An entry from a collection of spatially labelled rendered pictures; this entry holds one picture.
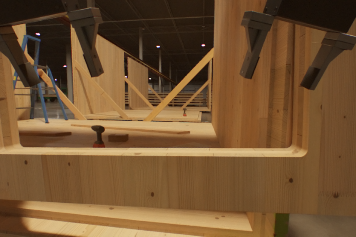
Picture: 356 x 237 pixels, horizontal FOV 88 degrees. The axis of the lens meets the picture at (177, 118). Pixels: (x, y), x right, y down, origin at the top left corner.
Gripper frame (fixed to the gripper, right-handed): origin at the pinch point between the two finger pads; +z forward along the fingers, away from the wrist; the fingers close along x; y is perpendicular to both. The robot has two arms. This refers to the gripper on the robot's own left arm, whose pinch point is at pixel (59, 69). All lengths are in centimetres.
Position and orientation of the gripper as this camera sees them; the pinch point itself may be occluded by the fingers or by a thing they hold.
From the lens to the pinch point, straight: 40.7
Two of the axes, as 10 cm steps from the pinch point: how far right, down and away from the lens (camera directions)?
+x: -9.9, 1.1, 1.2
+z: 1.5, 8.7, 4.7
